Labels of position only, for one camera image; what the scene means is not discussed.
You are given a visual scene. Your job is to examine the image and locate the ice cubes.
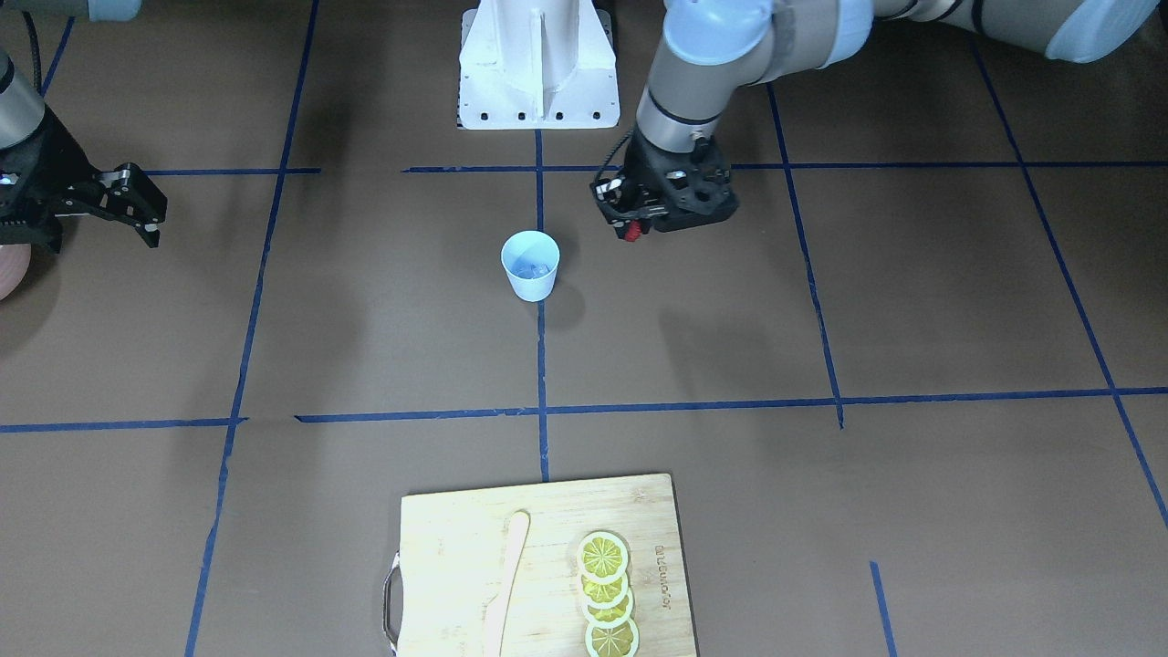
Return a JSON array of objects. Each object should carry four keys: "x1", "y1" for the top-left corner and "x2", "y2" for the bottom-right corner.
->
[{"x1": 510, "y1": 260, "x2": 552, "y2": 281}]

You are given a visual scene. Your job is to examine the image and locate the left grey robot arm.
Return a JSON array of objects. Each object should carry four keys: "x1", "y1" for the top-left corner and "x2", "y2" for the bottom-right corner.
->
[{"x1": 631, "y1": 1, "x2": 1156, "y2": 155}]

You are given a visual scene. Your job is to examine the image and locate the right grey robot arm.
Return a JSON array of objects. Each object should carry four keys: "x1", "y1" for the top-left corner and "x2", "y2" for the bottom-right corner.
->
[{"x1": 1, "y1": 1, "x2": 142, "y2": 150}]

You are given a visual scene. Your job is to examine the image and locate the light blue plastic cup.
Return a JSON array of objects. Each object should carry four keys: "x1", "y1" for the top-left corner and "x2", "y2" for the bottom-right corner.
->
[{"x1": 500, "y1": 230, "x2": 559, "y2": 302}]

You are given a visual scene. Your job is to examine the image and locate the bamboo cutting board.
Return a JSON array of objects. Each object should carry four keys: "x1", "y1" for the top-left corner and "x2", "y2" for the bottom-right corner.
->
[{"x1": 383, "y1": 473, "x2": 698, "y2": 656}]

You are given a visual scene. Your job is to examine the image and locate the pink bowl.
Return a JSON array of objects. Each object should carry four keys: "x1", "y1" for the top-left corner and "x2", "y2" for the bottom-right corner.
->
[{"x1": 0, "y1": 243, "x2": 32, "y2": 300}]

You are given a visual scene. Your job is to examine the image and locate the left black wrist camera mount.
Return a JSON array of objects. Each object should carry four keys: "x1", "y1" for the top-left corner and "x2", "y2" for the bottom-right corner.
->
[{"x1": 589, "y1": 127, "x2": 741, "y2": 241}]

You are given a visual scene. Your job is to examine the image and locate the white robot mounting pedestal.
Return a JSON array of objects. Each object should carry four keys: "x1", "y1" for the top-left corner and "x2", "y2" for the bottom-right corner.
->
[{"x1": 456, "y1": 1, "x2": 621, "y2": 130}]

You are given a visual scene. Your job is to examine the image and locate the black braided cable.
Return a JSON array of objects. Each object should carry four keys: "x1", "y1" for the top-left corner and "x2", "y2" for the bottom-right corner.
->
[{"x1": 20, "y1": 9, "x2": 47, "y2": 97}]

